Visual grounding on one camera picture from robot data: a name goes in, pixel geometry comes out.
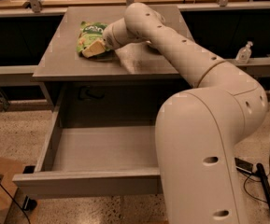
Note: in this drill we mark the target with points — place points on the black cabinet caster wheel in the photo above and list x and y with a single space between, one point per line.
29 204

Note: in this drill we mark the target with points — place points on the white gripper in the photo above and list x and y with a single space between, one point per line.
108 38

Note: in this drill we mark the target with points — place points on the grey cabinet with top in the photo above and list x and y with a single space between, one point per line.
61 61

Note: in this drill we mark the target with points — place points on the green rice chip bag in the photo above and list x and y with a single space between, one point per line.
89 32

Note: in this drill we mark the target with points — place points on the clear hand sanitizer bottle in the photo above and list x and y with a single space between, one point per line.
244 53

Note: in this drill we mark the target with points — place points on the open grey top drawer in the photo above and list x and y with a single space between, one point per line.
87 157

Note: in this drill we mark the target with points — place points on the black power strip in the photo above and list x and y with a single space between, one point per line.
246 168

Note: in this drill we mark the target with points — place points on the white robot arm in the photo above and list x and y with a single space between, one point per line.
196 129

